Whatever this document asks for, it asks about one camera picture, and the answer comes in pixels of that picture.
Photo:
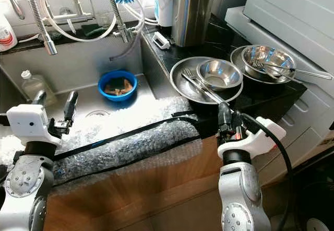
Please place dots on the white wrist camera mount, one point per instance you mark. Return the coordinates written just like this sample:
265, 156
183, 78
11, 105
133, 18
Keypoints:
28, 124
266, 134

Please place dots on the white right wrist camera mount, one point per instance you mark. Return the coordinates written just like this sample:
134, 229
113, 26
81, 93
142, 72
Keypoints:
266, 134

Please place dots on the long steel utensil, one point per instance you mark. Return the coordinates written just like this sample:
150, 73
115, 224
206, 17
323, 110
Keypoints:
313, 74

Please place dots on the blue plastic bowl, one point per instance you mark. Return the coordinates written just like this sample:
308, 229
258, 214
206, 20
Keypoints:
104, 92

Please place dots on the white filter cylinder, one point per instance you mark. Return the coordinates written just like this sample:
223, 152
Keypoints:
164, 3

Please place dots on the large steel bowl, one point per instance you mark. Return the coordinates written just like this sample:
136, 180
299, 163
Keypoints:
282, 56

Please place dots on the steel fork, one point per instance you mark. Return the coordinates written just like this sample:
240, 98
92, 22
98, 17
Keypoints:
188, 73
258, 65

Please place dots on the large steel plate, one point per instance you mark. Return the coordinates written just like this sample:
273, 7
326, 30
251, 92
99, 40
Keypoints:
236, 61
182, 90

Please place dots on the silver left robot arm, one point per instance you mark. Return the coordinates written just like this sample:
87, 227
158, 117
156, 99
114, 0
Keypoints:
26, 189

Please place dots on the brown sponge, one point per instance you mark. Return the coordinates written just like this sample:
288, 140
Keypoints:
117, 87

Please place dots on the silver spring neck faucet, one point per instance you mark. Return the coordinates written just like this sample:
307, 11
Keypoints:
49, 45

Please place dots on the white dishwasher appliance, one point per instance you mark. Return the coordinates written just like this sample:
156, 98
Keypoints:
292, 11

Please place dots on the clear glass bottle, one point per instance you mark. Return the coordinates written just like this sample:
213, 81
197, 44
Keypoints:
34, 88

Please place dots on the white plastic clip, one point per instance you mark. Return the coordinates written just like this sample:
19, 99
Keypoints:
162, 41

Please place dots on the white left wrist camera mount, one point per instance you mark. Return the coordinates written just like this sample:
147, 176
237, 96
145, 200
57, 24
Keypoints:
28, 124

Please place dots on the wooden sink cabinet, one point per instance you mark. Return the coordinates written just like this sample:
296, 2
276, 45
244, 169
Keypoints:
135, 199

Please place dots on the round sink drain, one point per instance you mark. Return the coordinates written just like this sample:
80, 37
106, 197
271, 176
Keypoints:
97, 113

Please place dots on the steel kitchen sink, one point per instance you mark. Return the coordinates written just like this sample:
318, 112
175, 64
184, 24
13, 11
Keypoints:
73, 66

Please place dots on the green sponge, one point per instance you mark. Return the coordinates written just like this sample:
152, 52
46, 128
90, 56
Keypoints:
94, 30

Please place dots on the white red-label soap bottle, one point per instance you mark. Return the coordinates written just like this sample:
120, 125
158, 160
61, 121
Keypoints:
7, 35

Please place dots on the tall steel cylinder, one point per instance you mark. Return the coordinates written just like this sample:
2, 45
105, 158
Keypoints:
193, 11

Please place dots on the small steel bowl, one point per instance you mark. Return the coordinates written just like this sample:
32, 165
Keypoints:
220, 74

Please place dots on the white plastic tube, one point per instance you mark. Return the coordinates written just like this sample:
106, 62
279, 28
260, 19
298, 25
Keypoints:
78, 40
148, 18

